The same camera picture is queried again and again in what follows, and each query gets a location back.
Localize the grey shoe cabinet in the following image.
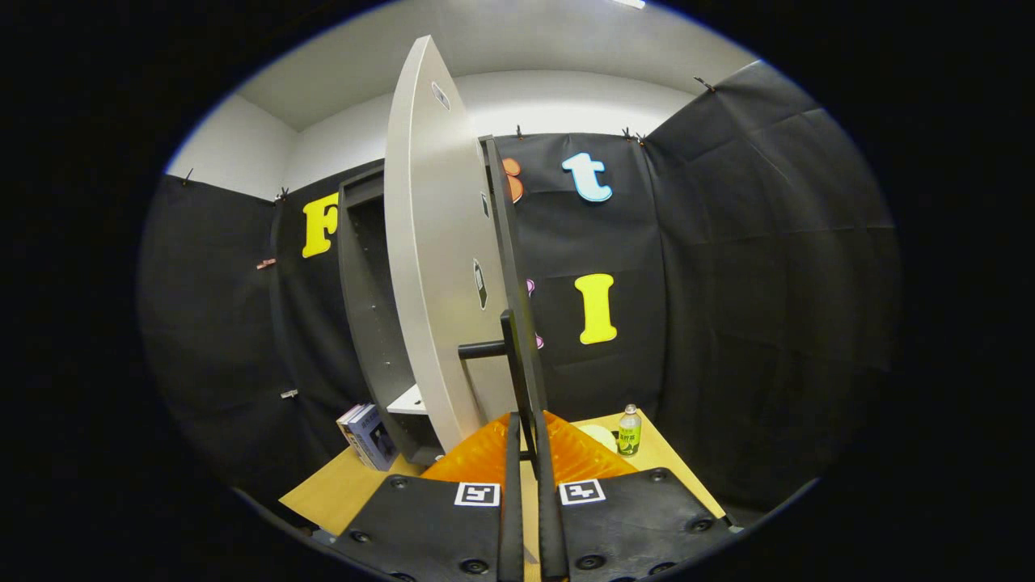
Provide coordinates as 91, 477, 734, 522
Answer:
337, 166, 446, 467

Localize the white-cover book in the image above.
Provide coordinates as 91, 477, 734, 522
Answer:
337, 403, 371, 462

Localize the blue-cover book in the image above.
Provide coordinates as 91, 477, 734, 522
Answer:
343, 404, 385, 470
349, 406, 399, 472

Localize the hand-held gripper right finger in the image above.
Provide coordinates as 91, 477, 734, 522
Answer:
530, 411, 733, 582

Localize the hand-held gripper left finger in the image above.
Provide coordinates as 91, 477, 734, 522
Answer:
332, 412, 526, 582

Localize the beige shoe cabinet door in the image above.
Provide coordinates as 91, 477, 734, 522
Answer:
384, 35, 552, 453

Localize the green label plastic bottle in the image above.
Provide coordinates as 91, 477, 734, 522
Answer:
617, 404, 643, 458

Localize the black door handle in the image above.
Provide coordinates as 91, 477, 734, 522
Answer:
458, 310, 551, 486

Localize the black backdrop cloth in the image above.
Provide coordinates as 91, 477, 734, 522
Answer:
137, 61, 902, 518

